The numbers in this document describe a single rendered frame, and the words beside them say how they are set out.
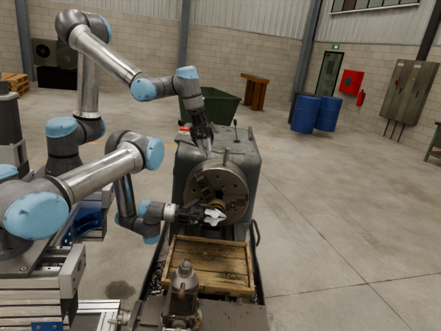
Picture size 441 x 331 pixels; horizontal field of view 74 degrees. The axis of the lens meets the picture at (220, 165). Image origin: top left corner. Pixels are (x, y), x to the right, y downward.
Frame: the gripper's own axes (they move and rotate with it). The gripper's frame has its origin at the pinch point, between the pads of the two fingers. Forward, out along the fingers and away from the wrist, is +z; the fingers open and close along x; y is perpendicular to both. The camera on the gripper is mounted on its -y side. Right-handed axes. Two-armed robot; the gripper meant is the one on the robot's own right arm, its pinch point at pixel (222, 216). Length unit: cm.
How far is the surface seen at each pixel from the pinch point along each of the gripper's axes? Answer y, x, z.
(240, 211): -15.2, -5.8, 8.9
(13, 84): -584, -76, -506
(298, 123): -618, -89, 187
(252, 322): 41.1, -11.0, 11.9
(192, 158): -30.4, 12.5, -17.9
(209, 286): 21.9, -18.0, -2.5
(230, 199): -10.2, 2.6, 2.6
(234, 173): -15.3, 13.7, 3.2
